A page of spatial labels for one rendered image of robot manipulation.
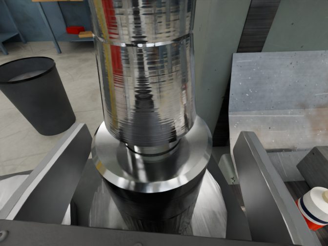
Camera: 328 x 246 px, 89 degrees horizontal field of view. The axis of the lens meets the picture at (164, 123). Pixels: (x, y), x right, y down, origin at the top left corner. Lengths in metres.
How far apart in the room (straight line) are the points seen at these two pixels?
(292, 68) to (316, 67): 0.06
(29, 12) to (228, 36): 4.74
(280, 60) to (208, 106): 0.21
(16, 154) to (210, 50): 1.88
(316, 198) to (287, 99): 0.30
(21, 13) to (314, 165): 5.08
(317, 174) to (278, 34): 0.31
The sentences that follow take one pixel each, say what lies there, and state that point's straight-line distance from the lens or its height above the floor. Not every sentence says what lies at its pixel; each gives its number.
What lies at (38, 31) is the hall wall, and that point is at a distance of 5.05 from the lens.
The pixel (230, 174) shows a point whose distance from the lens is 0.49.
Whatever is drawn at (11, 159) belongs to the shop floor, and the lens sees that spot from 2.02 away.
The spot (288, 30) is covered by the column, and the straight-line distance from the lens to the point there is 0.52.
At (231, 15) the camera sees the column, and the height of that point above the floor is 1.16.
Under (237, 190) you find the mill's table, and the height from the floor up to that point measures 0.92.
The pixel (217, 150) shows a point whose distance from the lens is 0.68.
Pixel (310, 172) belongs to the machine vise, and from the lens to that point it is 0.44.
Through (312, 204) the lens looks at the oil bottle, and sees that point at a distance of 0.32.
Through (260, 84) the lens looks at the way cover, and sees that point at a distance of 0.51.
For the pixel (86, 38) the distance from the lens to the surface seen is 3.92.
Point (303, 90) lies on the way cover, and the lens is 0.58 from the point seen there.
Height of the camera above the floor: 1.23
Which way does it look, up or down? 43 degrees down
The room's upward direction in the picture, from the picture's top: 1 degrees counter-clockwise
